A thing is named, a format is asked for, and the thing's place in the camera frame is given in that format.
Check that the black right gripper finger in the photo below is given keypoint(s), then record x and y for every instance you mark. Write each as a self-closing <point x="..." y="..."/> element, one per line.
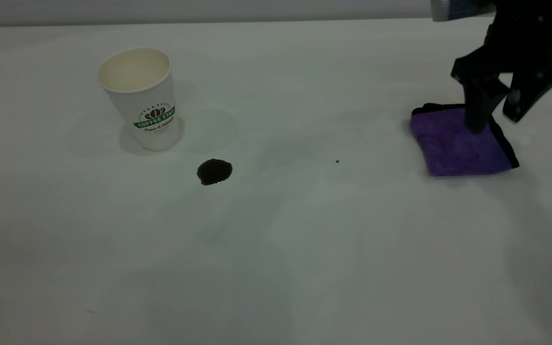
<point x="482" y="103"/>
<point x="527" y="93"/>

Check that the purple cloth with black trim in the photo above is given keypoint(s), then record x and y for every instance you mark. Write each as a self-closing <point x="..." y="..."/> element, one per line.
<point x="448" y="148"/>

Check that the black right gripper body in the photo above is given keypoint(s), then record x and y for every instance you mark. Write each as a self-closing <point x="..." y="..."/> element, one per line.
<point x="520" y="43"/>

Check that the white paper coffee cup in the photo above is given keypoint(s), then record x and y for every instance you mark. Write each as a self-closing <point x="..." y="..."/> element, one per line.
<point x="149" y="105"/>

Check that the dark coffee spill puddle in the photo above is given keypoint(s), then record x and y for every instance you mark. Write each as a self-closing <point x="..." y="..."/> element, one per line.
<point x="214" y="171"/>

